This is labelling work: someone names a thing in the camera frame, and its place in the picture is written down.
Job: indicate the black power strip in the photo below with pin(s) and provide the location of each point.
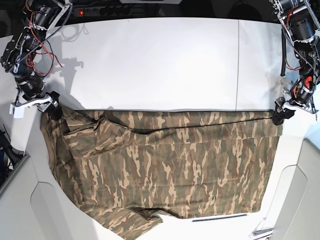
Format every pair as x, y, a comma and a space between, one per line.
101, 11

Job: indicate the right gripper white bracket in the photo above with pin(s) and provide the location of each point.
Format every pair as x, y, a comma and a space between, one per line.
49, 100

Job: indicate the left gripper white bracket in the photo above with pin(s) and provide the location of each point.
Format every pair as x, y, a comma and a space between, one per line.
284, 109

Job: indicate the grey clip bottom right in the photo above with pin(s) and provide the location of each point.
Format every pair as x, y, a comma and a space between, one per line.
261, 232

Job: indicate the camouflage T-shirt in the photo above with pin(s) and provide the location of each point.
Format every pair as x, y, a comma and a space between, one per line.
125, 168

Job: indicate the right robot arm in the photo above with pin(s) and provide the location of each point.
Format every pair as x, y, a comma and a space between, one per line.
18, 56

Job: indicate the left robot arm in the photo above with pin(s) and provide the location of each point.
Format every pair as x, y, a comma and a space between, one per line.
300, 21

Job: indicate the black equipment left edge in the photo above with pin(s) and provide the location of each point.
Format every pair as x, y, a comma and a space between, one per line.
9, 158

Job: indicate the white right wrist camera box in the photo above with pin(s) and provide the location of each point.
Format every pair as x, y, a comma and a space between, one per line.
16, 110

